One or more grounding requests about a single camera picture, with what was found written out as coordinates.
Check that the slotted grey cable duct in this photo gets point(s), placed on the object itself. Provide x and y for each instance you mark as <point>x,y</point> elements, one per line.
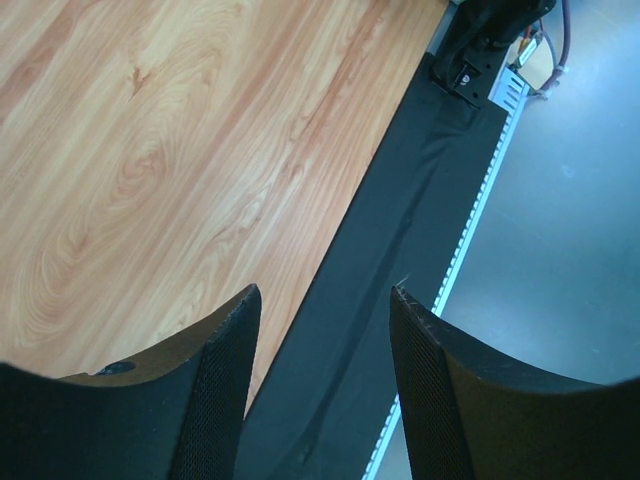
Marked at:
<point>509,93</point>

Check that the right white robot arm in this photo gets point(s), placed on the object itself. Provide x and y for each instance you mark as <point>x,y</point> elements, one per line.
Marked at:
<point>481,32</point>

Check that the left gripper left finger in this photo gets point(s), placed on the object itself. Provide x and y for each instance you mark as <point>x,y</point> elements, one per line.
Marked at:
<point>172,411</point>

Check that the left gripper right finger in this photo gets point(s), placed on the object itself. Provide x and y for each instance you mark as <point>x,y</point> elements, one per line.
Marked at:
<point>470,411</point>

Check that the black base cloth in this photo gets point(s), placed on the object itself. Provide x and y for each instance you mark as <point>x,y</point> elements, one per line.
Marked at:
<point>325,399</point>

